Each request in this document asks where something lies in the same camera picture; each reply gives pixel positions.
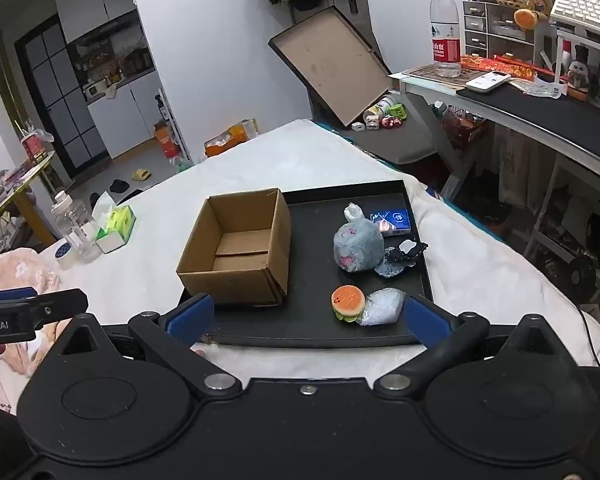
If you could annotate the red cup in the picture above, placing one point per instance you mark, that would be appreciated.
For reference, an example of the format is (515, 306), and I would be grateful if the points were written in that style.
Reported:
(32, 147)

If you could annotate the white remote control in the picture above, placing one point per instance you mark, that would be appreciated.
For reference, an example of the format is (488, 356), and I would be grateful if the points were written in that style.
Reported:
(487, 81)

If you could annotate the clear drinking bottle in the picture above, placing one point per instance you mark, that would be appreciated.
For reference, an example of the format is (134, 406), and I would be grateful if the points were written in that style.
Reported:
(75, 230)

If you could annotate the panda figure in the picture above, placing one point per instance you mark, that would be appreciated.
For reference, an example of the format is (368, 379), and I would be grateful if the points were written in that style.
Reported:
(577, 75)

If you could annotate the grey drawer organizer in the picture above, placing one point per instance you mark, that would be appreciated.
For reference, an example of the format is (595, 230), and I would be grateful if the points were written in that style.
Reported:
(500, 30)

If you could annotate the brown cardboard box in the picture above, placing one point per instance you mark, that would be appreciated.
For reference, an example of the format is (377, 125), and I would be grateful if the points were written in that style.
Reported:
(230, 280)

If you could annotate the red toys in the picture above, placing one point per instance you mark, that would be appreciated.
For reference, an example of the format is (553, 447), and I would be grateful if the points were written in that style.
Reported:
(392, 122)

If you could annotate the blue tissue pack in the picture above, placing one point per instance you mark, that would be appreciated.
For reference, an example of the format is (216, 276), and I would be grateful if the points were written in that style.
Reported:
(392, 220)

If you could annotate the burger toy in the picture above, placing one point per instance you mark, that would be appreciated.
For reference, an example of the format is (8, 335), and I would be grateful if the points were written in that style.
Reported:
(347, 302)

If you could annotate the clear plastic bag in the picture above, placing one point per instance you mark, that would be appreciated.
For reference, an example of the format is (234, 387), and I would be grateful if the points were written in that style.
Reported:
(352, 211)
(382, 307)

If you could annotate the green toy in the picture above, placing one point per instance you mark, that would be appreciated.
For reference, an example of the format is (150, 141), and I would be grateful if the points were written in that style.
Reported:
(396, 111)

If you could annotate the red basket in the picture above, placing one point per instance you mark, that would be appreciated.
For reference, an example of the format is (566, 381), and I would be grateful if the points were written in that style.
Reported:
(462, 130)

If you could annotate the orange box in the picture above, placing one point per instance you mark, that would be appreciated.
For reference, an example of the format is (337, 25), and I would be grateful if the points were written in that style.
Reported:
(230, 140)

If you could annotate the orange-red carton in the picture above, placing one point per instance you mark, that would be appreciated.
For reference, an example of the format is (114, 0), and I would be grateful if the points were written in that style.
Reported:
(166, 140)

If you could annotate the black round disc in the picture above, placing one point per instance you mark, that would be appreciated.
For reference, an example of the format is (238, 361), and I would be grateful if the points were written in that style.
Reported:
(581, 277)

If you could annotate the pink flowered blanket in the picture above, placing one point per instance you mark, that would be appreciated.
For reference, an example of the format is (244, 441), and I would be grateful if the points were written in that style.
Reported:
(20, 272)

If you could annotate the white glass desk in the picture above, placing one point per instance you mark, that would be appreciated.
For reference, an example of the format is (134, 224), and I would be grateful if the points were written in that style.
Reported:
(485, 105)

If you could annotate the large brown box lid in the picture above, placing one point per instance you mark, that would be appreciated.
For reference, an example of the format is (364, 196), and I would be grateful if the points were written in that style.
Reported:
(330, 62)

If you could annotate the grey plush toy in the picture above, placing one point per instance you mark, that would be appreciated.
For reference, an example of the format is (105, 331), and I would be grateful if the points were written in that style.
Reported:
(357, 247)

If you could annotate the black slipper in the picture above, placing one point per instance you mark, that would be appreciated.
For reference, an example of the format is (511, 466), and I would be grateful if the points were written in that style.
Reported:
(118, 186)

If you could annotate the clear patterned packet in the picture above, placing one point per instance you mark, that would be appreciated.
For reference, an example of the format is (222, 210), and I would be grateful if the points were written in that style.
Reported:
(540, 89)

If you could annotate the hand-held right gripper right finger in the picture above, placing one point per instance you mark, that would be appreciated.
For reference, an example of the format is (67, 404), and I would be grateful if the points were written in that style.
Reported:
(427, 321)

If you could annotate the red gold packets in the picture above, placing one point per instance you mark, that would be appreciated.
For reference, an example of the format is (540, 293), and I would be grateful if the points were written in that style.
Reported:
(495, 66)

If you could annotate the yellow slipper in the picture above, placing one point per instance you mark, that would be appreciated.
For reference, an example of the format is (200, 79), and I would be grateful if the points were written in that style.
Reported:
(141, 175)

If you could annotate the black tray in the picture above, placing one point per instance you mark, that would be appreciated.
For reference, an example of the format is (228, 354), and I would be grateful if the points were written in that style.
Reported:
(310, 305)

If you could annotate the red label water bottle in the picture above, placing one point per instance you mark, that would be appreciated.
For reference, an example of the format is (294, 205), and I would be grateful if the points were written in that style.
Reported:
(445, 35)

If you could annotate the white keyboard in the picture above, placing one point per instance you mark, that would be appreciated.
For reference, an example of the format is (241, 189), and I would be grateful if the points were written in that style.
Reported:
(587, 10)

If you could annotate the orange round plush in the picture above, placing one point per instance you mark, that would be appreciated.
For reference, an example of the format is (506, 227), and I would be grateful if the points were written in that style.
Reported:
(527, 18)

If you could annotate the white narrow rack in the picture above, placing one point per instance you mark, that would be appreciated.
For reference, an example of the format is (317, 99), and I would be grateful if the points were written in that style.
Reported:
(175, 130)

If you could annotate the microwave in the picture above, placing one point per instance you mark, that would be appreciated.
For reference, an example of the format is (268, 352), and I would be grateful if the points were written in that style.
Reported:
(96, 91)

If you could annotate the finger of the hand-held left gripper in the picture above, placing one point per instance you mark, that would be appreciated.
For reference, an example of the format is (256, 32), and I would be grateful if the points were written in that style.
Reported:
(12, 294)
(62, 305)

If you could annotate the white charger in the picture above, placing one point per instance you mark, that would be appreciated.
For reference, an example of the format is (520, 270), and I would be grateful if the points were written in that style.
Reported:
(358, 126)

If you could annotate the black glass door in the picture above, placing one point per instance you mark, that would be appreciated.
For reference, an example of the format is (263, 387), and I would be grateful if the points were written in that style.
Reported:
(55, 95)

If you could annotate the tape roll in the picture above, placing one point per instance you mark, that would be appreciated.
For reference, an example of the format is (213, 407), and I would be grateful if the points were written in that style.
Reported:
(64, 255)

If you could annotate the small white toy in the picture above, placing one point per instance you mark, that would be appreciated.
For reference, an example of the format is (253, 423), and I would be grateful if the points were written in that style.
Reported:
(372, 122)

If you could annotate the black desk mat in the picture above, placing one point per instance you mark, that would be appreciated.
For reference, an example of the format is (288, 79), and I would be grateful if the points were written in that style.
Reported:
(555, 115)

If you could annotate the black spray bottle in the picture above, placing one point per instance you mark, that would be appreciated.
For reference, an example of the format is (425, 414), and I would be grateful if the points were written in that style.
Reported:
(160, 107)

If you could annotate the round yellow-edged table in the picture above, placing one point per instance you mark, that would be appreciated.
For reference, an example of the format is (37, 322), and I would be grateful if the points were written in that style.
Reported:
(20, 185)

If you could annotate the black scrunchie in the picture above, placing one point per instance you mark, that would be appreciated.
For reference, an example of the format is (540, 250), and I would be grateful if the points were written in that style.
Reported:
(405, 251)

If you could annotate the white tote bag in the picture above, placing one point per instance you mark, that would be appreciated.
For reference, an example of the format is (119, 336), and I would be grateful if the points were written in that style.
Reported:
(517, 170)

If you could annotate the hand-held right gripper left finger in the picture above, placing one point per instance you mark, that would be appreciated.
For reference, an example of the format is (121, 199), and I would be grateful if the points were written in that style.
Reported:
(190, 320)

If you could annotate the brown patterned mat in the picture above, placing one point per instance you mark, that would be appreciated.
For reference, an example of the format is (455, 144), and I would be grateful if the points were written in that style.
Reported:
(422, 76)

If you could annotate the white supplement bottle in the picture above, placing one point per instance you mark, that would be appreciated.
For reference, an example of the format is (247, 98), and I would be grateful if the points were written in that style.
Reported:
(377, 107)

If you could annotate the green tissue box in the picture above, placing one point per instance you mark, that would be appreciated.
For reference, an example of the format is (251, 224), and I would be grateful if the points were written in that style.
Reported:
(116, 227)

